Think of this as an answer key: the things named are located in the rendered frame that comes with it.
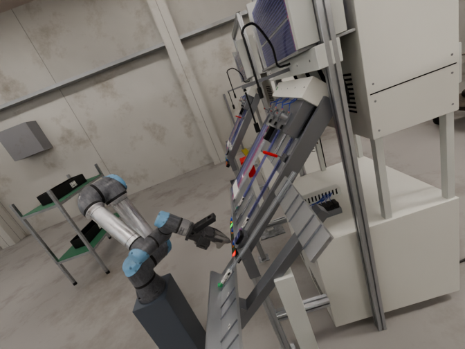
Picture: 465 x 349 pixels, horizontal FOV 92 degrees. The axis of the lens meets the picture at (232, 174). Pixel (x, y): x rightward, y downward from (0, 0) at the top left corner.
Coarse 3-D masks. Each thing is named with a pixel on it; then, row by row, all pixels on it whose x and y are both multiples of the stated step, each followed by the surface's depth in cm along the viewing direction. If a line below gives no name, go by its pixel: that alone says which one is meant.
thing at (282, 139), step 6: (300, 132) 88; (276, 138) 113; (282, 138) 105; (288, 138) 98; (264, 144) 130; (276, 144) 110; (282, 144) 102; (294, 144) 90; (264, 150) 125; (270, 150) 115; (276, 150) 106; (282, 150) 99; (288, 150) 93; (270, 156) 112; (276, 162) 100; (282, 162) 93
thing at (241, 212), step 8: (248, 176) 137; (248, 184) 127; (240, 192) 138; (248, 192) 121; (248, 200) 115; (240, 208) 124; (248, 208) 110; (256, 208) 101; (240, 216) 118; (240, 224) 112; (248, 224) 101
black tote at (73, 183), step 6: (66, 180) 281; (72, 180) 268; (78, 180) 277; (84, 180) 288; (60, 186) 248; (66, 186) 256; (72, 186) 264; (54, 192) 238; (60, 192) 246; (66, 192) 254; (42, 198) 236; (48, 198) 236; (60, 198) 243; (42, 204) 238
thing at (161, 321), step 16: (176, 288) 129; (144, 304) 113; (160, 304) 112; (176, 304) 121; (144, 320) 114; (160, 320) 115; (176, 320) 117; (192, 320) 133; (160, 336) 119; (176, 336) 120; (192, 336) 125
